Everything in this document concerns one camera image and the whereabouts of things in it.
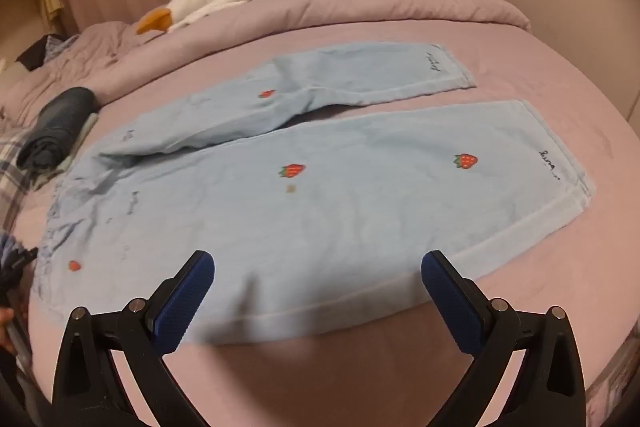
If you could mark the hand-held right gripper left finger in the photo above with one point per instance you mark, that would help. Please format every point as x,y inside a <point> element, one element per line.
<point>185,302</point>

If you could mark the dark striped clothes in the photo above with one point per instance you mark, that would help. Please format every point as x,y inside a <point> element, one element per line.
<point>42,49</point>

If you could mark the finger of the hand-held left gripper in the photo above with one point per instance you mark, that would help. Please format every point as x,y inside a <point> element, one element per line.
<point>17,262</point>

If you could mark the plaid cloth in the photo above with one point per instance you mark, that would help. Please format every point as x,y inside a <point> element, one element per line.
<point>15,177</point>

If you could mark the light blue strawberry pants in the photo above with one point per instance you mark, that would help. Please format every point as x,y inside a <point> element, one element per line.
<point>350,187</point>

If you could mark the dark rolled cloth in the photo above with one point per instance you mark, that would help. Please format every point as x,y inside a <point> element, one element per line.
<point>60,122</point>

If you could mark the pink duvet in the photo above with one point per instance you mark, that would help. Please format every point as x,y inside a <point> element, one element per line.
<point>350,2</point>

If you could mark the bed with pink sheet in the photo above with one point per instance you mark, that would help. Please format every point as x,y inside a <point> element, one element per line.
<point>500,307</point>

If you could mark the person's left hand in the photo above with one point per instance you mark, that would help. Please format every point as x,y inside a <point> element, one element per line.
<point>6,327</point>

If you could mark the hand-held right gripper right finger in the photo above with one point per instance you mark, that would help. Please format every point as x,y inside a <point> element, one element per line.
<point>452,307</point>

